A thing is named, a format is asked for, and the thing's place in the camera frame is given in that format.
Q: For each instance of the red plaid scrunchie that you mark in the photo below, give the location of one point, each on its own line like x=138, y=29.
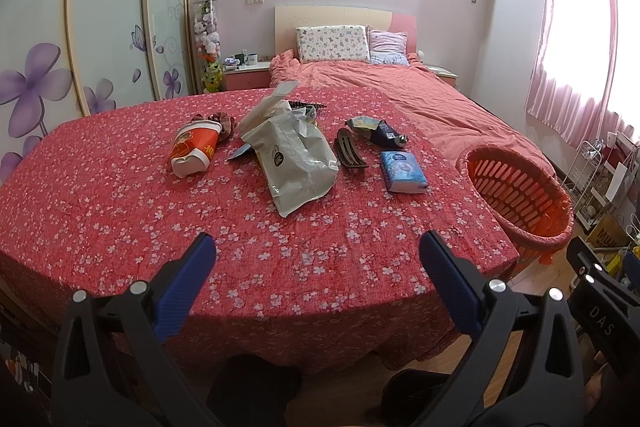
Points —
x=225, y=121

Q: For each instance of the pink left nightstand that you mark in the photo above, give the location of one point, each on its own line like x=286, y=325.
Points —
x=247, y=77

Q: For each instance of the pink right nightstand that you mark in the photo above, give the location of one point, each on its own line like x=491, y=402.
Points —
x=444, y=75

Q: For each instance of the white paper bag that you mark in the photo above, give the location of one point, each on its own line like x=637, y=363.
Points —
x=298, y=163

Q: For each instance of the plush toy column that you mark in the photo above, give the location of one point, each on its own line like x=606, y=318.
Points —
x=207, y=47

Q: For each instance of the white wire rack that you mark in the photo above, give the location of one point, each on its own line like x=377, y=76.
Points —
x=591, y=174

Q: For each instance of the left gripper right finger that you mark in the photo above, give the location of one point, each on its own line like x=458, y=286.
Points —
x=522, y=367

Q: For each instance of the red paper noodle cup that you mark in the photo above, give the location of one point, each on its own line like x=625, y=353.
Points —
x=194, y=147

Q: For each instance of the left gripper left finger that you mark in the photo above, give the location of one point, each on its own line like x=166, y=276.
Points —
x=111, y=367

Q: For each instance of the beige pink headboard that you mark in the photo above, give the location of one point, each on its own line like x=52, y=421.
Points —
x=288, y=17

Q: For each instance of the blue tissue pack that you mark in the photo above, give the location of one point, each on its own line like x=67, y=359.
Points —
x=402, y=173

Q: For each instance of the white floral pillow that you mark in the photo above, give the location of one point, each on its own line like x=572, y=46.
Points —
x=332, y=43

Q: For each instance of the pink window curtain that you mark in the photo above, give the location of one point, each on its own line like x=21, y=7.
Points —
x=585, y=82

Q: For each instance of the bed with coral duvet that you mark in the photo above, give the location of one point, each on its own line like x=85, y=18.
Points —
x=449, y=119

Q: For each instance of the sliding wardrobe with flowers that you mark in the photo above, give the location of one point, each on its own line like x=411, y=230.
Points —
x=66, y=59

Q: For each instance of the cardboard box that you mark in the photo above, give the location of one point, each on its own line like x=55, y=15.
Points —
x=607, y=237

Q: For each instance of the blue cracker snack wrapper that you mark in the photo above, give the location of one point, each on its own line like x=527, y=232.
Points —
x=377, y=131

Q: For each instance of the black comb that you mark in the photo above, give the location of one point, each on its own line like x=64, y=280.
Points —
x=304, y=105

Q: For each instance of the pink nightstand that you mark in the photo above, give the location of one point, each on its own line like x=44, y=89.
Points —
x=247, y=77
x=444, y=75

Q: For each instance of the red floral tablecloth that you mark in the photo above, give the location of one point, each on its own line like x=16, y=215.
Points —
x=95, y=206

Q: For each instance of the orange plastic laundry basket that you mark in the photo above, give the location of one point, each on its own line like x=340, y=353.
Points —
x=531, y=206

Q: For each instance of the pink striped pillow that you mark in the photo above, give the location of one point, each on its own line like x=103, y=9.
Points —
x=387, y=47

